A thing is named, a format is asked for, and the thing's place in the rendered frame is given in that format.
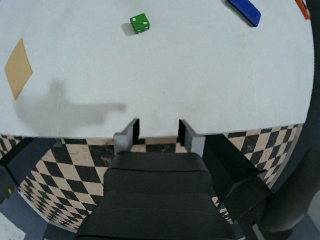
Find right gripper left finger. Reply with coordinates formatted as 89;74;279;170
113;118;140;156

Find tan flat mat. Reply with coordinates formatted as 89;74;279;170
4;38;33;100

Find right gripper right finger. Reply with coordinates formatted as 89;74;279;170
178;119;205;158

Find green die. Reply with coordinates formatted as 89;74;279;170
130;13;150;34

